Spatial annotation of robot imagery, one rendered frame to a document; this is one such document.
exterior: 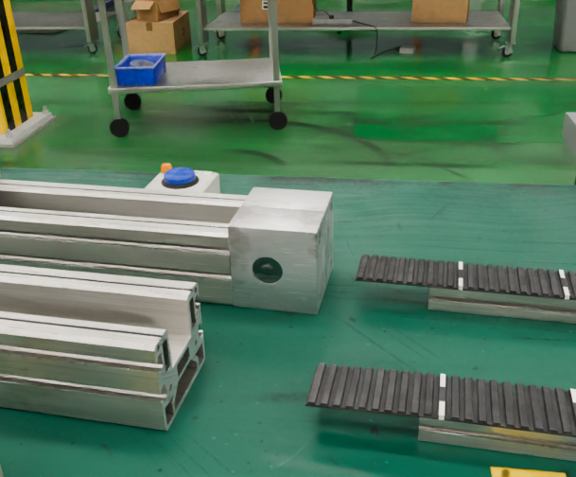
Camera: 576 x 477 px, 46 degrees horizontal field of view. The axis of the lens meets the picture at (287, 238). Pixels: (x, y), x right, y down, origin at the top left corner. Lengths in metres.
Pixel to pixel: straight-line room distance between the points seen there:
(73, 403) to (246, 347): 0.17
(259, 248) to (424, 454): 0.26
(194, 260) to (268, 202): 0.10
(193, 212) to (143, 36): 4.97
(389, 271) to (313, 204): 0.10
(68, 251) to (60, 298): 0.13
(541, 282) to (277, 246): 0.26
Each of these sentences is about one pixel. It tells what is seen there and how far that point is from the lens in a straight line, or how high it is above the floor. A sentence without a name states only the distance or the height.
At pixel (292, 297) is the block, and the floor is 0.80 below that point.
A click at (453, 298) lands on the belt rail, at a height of 0.79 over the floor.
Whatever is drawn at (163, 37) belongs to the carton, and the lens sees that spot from 5.67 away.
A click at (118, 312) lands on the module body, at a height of 0.84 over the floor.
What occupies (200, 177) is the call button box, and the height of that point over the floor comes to 0.84.
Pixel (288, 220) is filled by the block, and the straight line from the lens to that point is 0.68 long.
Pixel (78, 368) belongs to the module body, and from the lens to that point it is 0.58.
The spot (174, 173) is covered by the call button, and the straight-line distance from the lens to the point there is 0.88.
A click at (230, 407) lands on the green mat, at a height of 0.78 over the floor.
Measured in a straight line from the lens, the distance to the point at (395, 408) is 0.55.
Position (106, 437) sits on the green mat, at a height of 0.78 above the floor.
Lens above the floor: 1.17
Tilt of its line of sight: 27 degrees down
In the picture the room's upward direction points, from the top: 2 degrees counter-clockwise
